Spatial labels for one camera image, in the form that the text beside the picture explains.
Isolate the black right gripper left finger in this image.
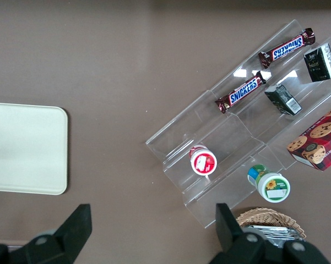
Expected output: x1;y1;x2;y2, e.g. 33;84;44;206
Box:
0;203;93;264

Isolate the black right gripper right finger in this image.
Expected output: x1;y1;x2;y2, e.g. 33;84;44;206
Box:
209;202;331;264

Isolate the light tan wicker basket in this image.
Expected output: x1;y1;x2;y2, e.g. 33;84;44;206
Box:
235;207;307;240

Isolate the aluminium foil tray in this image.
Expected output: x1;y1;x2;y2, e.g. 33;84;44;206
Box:
247;224;303;250

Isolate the cream rectangular tray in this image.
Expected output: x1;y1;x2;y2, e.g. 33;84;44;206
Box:
0;102;69;196

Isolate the green lid yogurt cup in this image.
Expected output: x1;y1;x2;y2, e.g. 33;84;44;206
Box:
247;164;291;204

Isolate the red lid yogurt cup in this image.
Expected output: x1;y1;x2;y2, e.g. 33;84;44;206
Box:
189;144;218;176

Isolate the clear acrylic stepped shelf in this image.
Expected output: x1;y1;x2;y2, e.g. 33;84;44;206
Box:
145;19;331;229

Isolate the red tartan cookie box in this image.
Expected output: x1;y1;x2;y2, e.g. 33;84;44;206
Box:
286;101;331;172

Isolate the small black carton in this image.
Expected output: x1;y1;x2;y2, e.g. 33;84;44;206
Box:
264;84;303;116
303;43;331;83

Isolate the Snickers chocolate bar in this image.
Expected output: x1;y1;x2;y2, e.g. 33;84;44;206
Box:
214;70;272;114
258;27;316;69

